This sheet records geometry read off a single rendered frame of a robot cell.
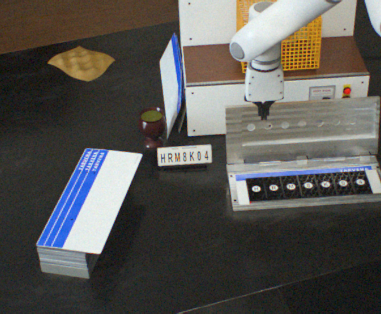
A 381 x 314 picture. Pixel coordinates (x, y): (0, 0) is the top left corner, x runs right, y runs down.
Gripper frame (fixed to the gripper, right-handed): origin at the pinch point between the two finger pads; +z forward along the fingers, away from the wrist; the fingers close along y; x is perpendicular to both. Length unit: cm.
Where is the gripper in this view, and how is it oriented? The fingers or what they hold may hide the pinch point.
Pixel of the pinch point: (263, 111)
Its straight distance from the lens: 219.7
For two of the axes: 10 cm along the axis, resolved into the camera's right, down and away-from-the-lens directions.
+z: 0.4, 7.8, 6.3
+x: -0.6, -6.3, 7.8
